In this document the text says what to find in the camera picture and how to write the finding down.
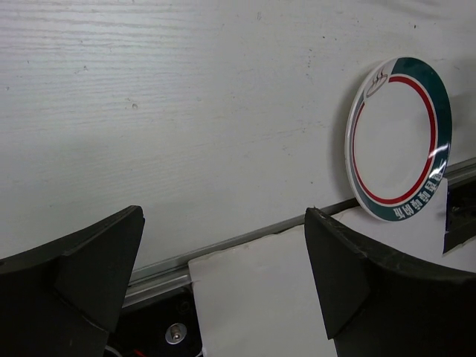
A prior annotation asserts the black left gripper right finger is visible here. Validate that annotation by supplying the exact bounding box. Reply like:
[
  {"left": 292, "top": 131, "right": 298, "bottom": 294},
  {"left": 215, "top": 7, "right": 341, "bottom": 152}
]
[{"left": 304, "top": 208, "right": 475, "bottom": 356}]

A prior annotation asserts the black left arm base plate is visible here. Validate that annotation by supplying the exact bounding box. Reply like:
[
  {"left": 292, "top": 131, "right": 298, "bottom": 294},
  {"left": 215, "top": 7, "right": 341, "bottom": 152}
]
[{"left": 103, "top": 287, "right": 203, "bottom": 356}]

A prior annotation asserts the green red rimmed plate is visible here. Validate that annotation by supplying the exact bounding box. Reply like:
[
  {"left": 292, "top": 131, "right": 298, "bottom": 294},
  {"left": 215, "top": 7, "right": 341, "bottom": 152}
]
[{"left": 344, "top": 57, "right": 452, "bottom": 222}]

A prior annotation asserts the aluminium table edge rail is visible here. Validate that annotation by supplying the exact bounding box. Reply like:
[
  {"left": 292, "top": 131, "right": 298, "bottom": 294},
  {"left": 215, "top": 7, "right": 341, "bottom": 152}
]
[{"left": 122, "top": 158, "right": 476, "bottom": 309}]

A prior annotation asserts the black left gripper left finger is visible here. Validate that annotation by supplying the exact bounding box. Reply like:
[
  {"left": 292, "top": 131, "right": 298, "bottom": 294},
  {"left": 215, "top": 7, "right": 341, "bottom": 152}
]
[{"left": 1, "top": 205, "right": 145, "bottom": 356}]

